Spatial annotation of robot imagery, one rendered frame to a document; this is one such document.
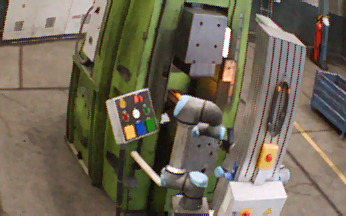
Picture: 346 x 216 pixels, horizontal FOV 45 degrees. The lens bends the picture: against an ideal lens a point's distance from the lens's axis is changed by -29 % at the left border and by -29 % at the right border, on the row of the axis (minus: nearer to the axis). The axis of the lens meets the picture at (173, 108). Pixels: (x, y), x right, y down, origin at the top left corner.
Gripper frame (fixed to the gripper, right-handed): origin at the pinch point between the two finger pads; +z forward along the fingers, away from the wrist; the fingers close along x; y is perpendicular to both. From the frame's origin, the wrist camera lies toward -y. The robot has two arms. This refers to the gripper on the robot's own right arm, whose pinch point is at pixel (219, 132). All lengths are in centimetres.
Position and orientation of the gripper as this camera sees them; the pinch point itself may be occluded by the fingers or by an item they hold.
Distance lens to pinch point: 380.9
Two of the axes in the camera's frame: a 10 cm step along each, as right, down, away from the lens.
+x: 8.7, -0.4, 4.8
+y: -1.7, 9.1, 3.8
